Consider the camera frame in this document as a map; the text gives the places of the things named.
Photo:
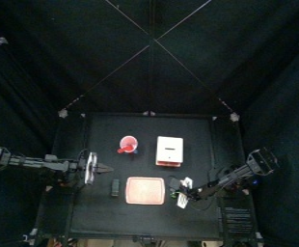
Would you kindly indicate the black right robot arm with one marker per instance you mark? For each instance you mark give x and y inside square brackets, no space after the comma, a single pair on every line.
[242,173]

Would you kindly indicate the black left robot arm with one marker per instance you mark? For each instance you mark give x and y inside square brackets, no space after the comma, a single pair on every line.
[31,161]

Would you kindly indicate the dark small sushi piece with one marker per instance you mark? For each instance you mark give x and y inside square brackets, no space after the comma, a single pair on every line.
[115,187]

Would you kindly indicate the pink square tray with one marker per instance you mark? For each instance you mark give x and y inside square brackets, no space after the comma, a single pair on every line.
[144,190]

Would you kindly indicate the white box with red base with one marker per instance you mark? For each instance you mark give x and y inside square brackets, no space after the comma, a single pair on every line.
[170,150]

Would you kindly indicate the white text label sticker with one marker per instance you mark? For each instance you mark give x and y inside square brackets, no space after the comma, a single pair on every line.
[238,220]

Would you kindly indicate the silver frame corner bracket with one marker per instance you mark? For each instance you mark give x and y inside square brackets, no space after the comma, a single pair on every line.
[63,113]
[234,116]

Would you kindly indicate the silver frame middle bracket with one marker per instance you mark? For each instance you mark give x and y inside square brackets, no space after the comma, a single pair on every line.
[148,113]

